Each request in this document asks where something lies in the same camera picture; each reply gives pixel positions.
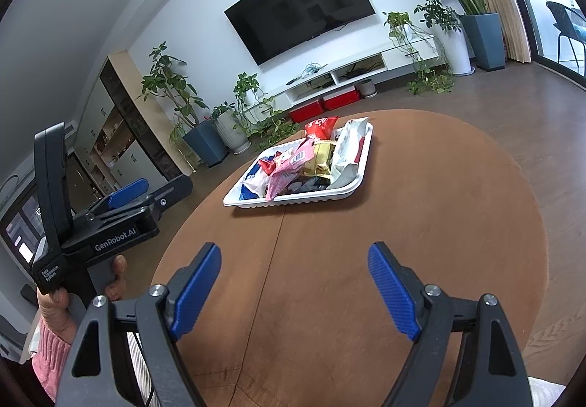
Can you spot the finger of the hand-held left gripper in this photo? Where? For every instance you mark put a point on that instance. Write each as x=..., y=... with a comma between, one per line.
x=130, y=192
x=176, y=189

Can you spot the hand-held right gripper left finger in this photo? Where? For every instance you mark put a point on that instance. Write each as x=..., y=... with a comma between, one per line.
x=197, y=288

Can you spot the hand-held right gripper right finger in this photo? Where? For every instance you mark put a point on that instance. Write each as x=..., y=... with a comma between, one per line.
x=393, y=288

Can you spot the blue snack packet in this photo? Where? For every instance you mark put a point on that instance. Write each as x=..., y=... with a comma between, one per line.
x=249, y=193

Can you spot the pink snack packet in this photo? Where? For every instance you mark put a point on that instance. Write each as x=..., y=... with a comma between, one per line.
x=286, y=173

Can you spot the white plastic tray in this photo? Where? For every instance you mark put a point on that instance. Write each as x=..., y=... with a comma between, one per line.
x=293, y=202

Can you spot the black snack packet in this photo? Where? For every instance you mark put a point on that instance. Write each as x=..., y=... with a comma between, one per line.
x=311, y=185

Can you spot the gold snack packet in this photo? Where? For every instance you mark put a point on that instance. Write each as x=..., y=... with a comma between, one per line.
x=320, y=157

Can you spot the long white silver snack packet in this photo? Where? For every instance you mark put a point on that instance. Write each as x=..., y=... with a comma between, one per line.
x=350, y=146

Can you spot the bright red snack packet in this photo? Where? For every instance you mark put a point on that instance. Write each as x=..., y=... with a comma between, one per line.
x=320, y=128

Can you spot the person's left forearm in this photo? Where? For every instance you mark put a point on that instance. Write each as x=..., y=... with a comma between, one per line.
x=48, y=361

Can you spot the person's left hand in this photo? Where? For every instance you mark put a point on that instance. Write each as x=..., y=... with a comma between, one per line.
x=116, y=279

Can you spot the leafy tree in blue-grey pot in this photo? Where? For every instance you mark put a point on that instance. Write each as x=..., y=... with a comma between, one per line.
x=206, y=144

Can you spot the white and wood cabinet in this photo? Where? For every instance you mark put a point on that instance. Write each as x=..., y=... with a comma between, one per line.
x=114, y=137

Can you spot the plant in white ribbed pot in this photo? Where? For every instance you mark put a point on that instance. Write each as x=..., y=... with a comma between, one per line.
x=231, y=132

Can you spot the trailing pothos plant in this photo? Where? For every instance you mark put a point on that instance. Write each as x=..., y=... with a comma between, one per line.
x=247, y=86

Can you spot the red storage box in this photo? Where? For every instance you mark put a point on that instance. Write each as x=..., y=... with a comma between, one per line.
x=306, y=112
x=341, y=98

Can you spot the white television stand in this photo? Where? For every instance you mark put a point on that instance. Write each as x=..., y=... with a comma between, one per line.
x=311, y=89

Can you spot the small grey pot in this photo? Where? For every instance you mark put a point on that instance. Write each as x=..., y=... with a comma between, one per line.
x=367, y=87

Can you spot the black set-top box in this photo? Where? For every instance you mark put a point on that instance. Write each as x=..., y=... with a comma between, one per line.
x=361, y=70

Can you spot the bushy plant in white pot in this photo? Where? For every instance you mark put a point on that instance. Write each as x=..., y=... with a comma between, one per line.
x=458, y=51

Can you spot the broad-leaf plant in blue-grey pot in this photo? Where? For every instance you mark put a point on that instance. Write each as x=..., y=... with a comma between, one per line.
x=485, y=41

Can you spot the small trailing vine plant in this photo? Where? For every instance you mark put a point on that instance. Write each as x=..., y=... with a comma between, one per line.
x=398, y=20

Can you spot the black-framed glass door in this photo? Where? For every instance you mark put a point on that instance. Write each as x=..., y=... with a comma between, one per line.
x=563, y=70

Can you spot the black balcony chair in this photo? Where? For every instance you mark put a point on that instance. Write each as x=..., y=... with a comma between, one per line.
x=561, y=13

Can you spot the black wall television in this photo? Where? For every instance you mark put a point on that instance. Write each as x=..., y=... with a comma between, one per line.
x=297, y=9

